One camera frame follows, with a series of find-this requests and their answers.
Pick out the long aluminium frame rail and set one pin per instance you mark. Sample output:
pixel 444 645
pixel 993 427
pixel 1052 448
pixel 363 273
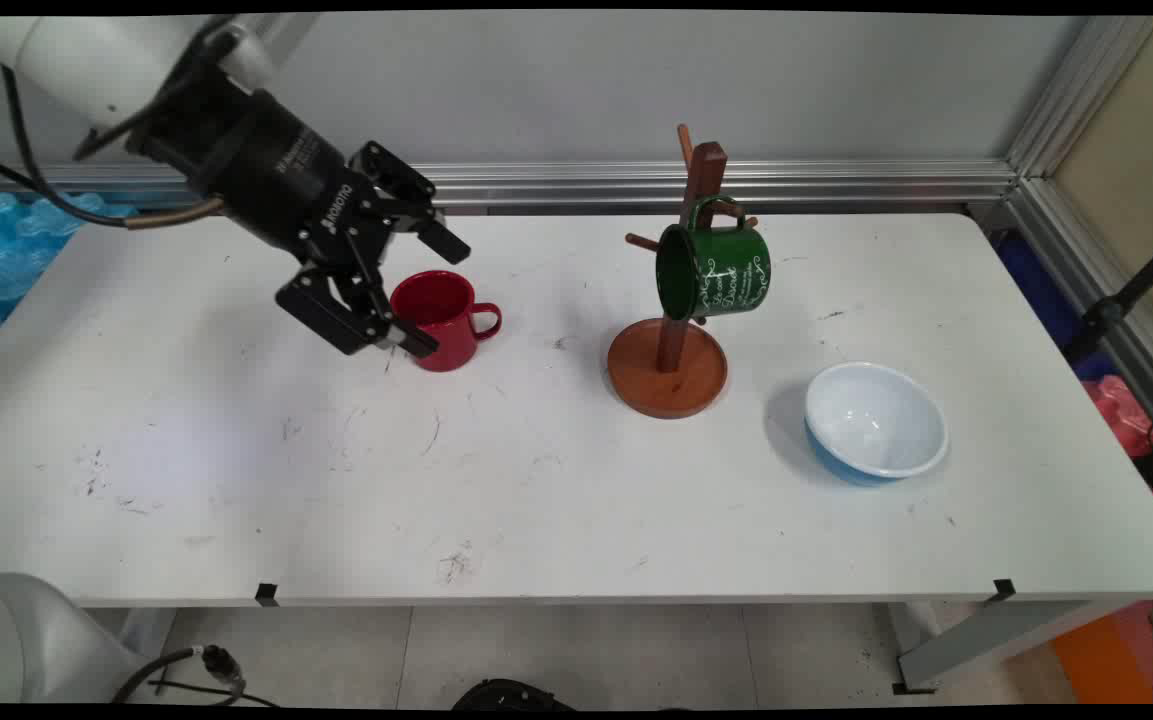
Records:
pixel 836 181

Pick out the black tape piece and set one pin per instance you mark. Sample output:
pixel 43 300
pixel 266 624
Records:
pixel 267 595
pixel 1004 590

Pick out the red enamel mug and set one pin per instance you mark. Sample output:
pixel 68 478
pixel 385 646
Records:
pixel 446 332

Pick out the grey table leg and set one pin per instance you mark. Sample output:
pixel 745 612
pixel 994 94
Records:
pixel 976 640

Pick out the white and blue bowl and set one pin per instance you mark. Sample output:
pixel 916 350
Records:
pixel 876 420

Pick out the aluminium side frame rail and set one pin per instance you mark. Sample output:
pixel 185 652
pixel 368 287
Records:
pixel 1096 280

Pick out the wooden mug tree stand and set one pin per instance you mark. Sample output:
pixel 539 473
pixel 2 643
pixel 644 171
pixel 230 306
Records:
pixel 671 382

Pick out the orange box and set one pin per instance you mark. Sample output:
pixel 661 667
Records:
pixel 1106 660

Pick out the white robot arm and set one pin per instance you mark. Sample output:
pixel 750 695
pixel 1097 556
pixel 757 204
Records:
pixel 86 60

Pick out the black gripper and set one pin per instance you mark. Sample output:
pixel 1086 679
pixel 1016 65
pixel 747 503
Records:
pixel 266 165

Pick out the grey-white robot base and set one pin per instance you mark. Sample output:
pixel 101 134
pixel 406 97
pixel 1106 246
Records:
pixel 36 640

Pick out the blue bubble wrap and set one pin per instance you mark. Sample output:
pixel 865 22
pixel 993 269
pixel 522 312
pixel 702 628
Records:
pixel 6 260

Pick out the aluminium upright frame post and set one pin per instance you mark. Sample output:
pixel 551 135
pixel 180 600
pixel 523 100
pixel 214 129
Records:
pixel 1076 90

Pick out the black rounded object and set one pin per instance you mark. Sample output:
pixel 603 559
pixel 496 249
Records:
pixel 511 695

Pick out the black tripod pole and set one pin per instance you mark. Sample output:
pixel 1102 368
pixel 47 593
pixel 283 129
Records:
pixel 1128 294

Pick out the green enamel mug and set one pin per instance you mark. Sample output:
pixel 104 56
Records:
pixel 726 270

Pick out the blue plastic object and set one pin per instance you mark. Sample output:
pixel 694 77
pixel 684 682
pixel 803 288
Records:
pixel 1036 290

